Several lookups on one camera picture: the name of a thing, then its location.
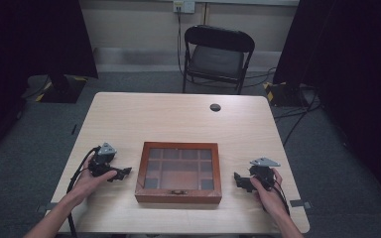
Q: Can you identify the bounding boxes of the white wall socket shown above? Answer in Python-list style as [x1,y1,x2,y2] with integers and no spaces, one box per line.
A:
[173,0,196,15]

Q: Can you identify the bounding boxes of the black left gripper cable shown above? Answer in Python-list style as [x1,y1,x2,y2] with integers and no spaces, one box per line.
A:
[65,145,101,238]

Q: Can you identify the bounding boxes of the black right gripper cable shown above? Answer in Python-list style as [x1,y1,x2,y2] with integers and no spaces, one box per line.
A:
[271,180,292,216]

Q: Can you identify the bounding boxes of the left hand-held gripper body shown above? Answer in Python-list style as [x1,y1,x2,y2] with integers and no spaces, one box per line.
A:
[87,142,118,178]

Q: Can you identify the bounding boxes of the grey table bracket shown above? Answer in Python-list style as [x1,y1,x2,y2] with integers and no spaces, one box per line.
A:
[289,198,313,210]
[35,201,60,214]

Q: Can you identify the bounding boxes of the person's right hand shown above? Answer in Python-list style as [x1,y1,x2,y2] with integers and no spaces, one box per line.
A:
[249,168,290,219]

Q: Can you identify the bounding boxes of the black wall cable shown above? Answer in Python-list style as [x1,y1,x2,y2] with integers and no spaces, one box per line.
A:
[176,7,185,76]

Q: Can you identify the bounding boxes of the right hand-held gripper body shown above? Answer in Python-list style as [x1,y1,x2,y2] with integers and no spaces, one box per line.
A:
[248,157,282,191]

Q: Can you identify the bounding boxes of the black floor cables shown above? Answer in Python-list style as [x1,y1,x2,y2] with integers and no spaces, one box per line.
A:
[244,66,323,147]

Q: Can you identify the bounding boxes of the person's left hand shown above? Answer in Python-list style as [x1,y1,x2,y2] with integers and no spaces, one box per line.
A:
[69,154,118,208]

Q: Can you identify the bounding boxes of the black folding chair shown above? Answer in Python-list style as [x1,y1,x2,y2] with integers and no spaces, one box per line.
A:
[182,24,256,96]

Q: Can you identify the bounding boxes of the black stand base yellow tape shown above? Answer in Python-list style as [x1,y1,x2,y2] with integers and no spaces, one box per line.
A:
[262,80,310,108]
[35,74,89,104]

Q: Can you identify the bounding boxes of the wooden box with glass lid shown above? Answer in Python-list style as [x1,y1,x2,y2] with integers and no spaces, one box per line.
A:
[134,141,223,205]

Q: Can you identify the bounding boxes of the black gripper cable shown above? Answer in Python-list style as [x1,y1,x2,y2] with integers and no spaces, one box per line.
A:
[65,145,101,238]
[271,180,292,216]

